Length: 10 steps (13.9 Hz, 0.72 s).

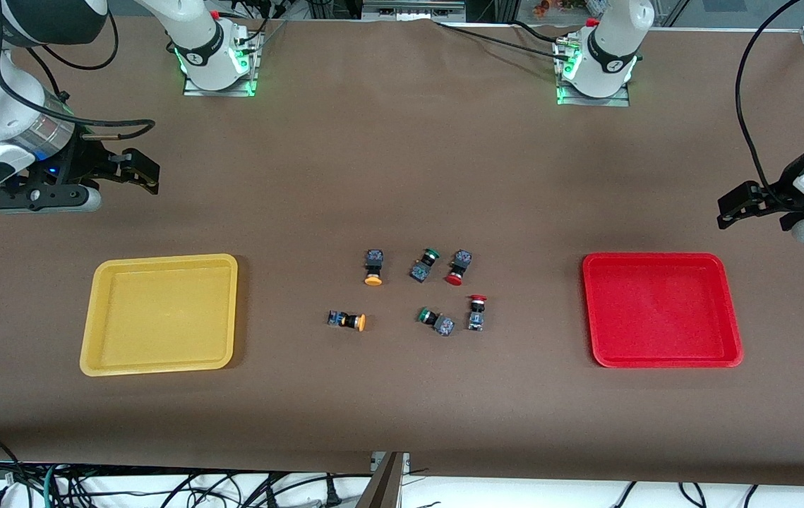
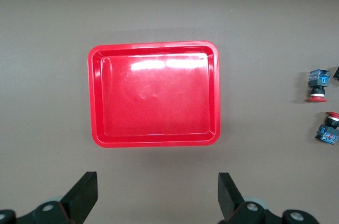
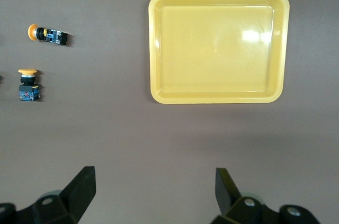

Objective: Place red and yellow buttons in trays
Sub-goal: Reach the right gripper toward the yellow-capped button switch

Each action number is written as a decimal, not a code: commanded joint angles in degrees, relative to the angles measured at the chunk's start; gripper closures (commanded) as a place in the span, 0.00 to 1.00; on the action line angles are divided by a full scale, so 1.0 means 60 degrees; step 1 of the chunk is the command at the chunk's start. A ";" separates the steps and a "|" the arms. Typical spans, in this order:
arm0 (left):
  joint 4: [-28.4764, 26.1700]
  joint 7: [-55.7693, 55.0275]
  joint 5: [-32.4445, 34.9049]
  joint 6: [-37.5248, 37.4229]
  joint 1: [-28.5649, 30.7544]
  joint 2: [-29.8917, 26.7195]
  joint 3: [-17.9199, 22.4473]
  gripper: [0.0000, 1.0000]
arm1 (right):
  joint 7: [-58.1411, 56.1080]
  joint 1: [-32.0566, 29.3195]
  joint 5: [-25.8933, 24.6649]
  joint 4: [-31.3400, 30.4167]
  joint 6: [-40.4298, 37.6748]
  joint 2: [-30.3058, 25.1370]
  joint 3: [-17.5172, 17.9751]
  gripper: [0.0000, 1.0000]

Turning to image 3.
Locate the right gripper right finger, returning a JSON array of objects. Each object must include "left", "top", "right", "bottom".
[{"left": 213, "top": 167, "right": 281, "bottom": 224}]

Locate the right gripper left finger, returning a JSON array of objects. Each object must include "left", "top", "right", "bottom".
[{"left": 15, "top": 165, "right": 96, "bottom": 224}]

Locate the yellow mushroom push button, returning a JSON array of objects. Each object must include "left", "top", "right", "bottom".
[
  {"left": 27, "top": 23, "right": 70, "bottom": 47},
  {"left": 17, "top": 68, "right": 42, "bottom": 102}
]

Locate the brown table cover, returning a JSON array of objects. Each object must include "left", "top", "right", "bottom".
[{"left": 0, "top": 0, "right": 339, "bottom": 224}]

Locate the yellow plastic tray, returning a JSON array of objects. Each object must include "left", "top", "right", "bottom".
[{"left": 147, "top": 0, "right": 290, "bottom": 105}]

